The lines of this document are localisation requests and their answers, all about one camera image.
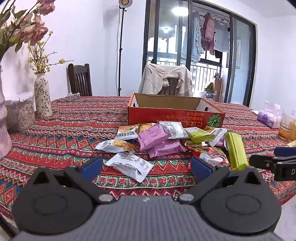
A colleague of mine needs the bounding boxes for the yellow flower branches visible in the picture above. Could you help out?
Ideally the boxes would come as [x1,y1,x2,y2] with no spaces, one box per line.
[27,31,75,75]

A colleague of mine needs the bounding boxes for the pale pink vase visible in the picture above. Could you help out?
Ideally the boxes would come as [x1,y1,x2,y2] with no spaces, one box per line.
[0,65,12,160]

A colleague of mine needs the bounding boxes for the white orange snack packet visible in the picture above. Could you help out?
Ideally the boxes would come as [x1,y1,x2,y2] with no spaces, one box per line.
[205,126,228,147]
[95,139,134,153]
[115,124,140,141]

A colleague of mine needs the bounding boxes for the hanging light grey garment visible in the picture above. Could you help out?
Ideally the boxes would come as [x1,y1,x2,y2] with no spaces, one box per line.
[214,20,231,52]

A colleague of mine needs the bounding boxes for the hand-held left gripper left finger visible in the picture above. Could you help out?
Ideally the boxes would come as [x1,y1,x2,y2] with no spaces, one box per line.
[30,157,114,205]

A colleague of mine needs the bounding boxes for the clear cup with orange contents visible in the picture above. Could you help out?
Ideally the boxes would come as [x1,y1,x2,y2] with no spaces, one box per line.
[278,112,296,141]

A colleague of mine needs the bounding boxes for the pink flower bouquet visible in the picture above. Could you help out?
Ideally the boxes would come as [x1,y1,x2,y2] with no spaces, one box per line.
[0,0,56,64]

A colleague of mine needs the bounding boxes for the beige jacket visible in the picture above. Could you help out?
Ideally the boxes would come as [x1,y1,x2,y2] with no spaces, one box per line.
[138,63,194,97]

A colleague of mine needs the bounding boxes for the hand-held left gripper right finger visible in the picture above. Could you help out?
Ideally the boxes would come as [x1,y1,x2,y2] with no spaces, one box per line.
[177,157,265,205]

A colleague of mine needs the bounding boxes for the red cardboard box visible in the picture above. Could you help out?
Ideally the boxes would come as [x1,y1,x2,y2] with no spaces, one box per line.
[128,93,225,129]

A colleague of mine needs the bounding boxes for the black framed sliding glass door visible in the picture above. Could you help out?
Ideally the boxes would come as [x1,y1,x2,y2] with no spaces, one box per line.
[144,0,258,107]

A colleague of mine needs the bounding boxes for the red foil snack packet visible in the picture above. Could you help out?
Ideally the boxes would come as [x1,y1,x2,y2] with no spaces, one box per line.
[185,145,229,160]

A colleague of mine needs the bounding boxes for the purple tissue pack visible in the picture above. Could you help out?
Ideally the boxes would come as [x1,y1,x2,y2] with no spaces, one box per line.
[257,101,284,129]

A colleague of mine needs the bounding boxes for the white pink snack packet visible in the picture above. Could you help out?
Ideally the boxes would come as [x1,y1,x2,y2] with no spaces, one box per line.
[200,153,230,168]

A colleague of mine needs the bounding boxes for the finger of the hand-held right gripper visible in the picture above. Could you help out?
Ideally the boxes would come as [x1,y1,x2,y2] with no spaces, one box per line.
[249,155,278,173]
[273,147,296,163]

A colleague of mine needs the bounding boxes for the hanging blue denim garment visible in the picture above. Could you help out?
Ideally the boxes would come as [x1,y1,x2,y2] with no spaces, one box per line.
[181,10,204,62]

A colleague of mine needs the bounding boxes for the white silver snack packet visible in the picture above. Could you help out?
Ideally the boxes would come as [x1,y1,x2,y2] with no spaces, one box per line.
[106,152,154,183]

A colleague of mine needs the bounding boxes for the white snack packet grey print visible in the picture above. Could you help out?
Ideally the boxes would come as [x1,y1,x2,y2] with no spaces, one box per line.
[159,121,190,139]

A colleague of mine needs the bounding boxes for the hanging pink garment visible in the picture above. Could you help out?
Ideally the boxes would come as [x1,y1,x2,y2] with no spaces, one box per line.
[200,12,217,55]

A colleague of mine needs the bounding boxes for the floral patterned vase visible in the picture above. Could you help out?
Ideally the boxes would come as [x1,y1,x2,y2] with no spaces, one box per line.
[34,72,53,117]

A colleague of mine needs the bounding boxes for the purple snack packet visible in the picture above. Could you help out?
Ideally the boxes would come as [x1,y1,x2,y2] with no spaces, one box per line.
[138,124,171,151]
[147,140,188,158]

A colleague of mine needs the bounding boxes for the studio light on stand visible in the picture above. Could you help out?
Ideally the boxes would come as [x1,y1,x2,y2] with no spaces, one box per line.
[116,0,134,96]

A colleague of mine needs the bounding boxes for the wooden board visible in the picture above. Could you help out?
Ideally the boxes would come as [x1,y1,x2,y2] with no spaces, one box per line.
[214,77,224,102]

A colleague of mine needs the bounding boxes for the wooden chair under jacket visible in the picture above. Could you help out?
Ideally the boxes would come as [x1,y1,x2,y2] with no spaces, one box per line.
[166,77,184,96]

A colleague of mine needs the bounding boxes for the dark wooden chair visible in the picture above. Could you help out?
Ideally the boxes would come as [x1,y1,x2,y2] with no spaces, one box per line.
[67,63,93,97]

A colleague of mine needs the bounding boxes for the long green snack packet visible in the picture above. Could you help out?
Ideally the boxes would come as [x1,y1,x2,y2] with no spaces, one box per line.
[225,132,249,171]

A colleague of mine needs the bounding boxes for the balcony railing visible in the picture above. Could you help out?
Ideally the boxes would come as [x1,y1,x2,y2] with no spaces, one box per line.
[148,56,222,93]

